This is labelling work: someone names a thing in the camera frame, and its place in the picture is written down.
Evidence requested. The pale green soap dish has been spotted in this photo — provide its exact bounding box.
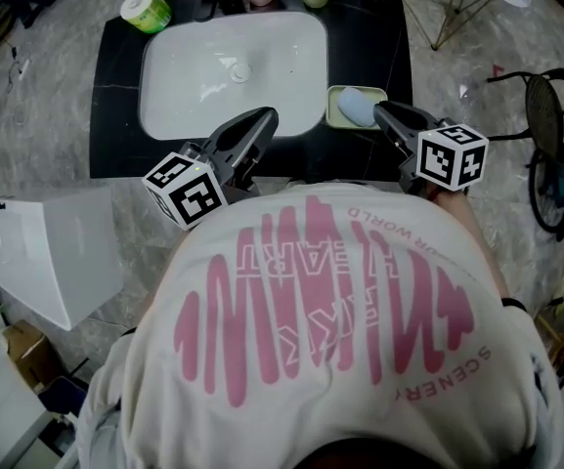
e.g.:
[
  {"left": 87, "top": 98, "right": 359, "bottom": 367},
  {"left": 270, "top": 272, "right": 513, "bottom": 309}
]
[{"left": 326, "top": 84, "right": 388, "bottom": 131}]

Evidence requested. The person's right forearm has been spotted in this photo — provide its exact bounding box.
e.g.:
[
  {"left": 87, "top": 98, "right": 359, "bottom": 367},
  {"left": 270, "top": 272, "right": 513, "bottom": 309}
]
[{"left": 429, "top": 187, "right": 511, "bottom": 307}]

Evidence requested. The gold wire frame table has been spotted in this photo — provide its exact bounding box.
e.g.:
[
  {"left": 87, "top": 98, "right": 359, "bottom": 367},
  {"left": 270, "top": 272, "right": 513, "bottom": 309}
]
[{"left": 397, "top": 0, "right": 557, "bottom": 52}]

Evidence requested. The white toilet tank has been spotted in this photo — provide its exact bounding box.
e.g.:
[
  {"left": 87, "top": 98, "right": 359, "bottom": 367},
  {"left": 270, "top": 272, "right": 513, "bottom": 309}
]
[{"left": 0, "top": 186, "right": 124, "bottom": 332}]

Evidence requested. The cardboard box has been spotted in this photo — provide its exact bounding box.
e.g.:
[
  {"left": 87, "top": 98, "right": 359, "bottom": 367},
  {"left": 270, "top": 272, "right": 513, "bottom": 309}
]
[{"left": 1, "top": 319, "right": 64, "bottom": 393}]

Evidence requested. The light blue bar of soap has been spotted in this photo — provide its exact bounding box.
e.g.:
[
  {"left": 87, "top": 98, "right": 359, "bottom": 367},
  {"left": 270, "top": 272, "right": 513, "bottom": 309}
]
[{"left": 337, "top": 88, "right": 378, "bottom": 128}]

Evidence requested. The white shirt with pink print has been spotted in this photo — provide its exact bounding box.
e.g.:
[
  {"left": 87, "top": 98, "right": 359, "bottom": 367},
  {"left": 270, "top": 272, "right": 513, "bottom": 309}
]
[{"left": 77, "top": 181, "right": 564, "bottom": 469}]

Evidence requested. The white ceramic sink basin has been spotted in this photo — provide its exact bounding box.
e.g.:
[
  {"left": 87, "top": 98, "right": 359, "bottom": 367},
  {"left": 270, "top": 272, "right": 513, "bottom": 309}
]
[{"left": 138, "top": 11, "right": 329, "bottom": 142}]

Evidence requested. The green wrapped toilet paper roll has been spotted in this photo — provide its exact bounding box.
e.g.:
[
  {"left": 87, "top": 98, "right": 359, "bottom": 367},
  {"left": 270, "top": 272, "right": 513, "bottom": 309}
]
[{"left": 119, "top": 0, "right": 173, "bottom": 35}]

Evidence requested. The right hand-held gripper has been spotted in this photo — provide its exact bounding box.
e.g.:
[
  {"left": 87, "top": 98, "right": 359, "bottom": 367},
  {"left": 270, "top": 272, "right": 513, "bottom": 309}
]
[{"left": 372, "top": 100, "right": 490, "bottom": 195}]

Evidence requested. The black wire chair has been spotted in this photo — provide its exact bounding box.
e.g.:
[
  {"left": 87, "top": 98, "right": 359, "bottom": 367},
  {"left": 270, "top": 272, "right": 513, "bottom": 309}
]
[{"left": 486, "top": 67, "right": 564, "bottom": 243}]

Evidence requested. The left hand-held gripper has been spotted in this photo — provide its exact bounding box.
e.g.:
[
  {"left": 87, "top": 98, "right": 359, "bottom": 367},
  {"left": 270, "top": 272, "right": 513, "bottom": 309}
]
[{"left": 141, "top": 107, "right": 279, "bottom": 233}]

